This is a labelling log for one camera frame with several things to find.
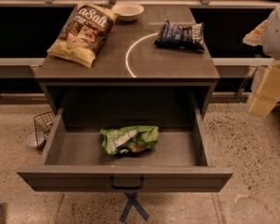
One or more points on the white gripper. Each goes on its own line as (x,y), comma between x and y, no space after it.
(277,34)

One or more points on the green rice chip bag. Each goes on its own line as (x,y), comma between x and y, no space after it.
(128,140)

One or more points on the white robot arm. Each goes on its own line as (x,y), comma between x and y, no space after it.
(267,35)

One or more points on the dark blue chip bag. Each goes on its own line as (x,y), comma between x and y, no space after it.
(178,37)

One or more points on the grey open top drawer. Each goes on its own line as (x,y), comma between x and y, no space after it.
(74,159)

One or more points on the grey cabinet counter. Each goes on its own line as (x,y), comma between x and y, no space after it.
(130,57)

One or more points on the brown sea salt chip bag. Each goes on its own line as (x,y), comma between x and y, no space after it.
(84,35)

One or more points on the white ceramic bowl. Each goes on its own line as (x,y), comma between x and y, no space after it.
(128,11)

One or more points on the black drawer handle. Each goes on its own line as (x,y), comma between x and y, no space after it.
(126,183)

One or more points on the black wire basket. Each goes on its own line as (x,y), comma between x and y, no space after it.
(43,124)

